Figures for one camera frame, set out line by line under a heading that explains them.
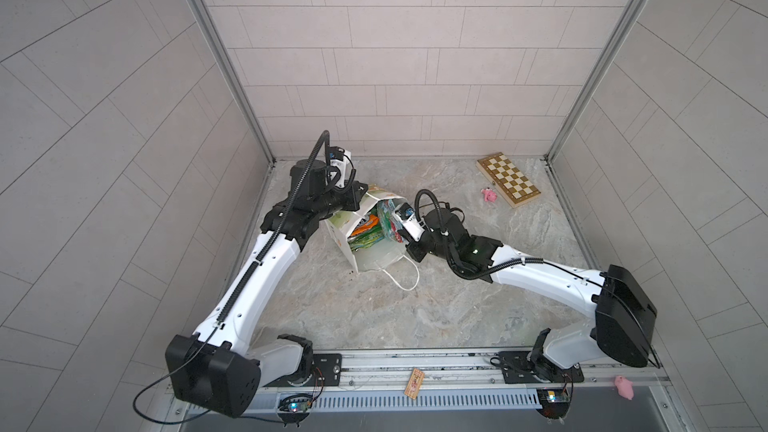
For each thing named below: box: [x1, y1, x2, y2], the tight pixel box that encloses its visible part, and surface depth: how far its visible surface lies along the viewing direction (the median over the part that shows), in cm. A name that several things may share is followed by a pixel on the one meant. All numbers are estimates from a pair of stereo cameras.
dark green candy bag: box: [348, 224, 385, 251], surface depth 88 cm
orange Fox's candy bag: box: [351, 214, 379, 237], surface depth 88 cm
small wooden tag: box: [404, 368, 425, 400], surface depth 70 cm
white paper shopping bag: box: [324, 186, 410, 273], surface depth 80 cm
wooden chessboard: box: [476, 152, 541, 208], surface depth 109 cm
